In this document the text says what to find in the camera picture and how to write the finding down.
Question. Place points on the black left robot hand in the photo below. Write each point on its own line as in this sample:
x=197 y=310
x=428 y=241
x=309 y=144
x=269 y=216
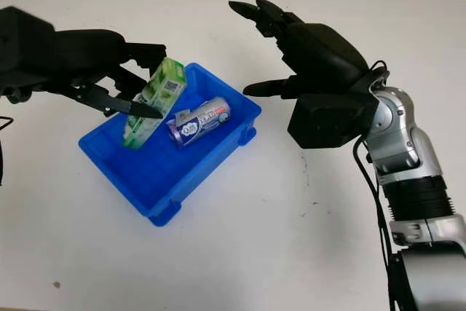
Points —
x=91 y=52

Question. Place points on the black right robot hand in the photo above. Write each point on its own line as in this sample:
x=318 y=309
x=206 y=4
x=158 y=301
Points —
x=320 y=56

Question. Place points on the green drink carton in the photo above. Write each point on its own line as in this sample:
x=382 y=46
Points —
x=164 y=85

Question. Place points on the purple trash bag roll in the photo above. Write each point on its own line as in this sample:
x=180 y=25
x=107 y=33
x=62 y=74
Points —
x=200 y=121

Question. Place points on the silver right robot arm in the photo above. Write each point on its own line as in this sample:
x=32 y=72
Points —
x=407 y=158

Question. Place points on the blue plastic tray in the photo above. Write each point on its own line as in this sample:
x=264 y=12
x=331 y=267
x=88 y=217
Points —
x=164 y=176

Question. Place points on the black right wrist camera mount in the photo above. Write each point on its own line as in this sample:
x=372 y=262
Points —
x=327 y=121

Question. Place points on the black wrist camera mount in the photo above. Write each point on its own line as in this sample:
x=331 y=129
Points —
x=327 y=121
x=22 y=41

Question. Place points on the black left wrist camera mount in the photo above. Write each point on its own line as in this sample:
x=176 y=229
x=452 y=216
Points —
x=22 y=41

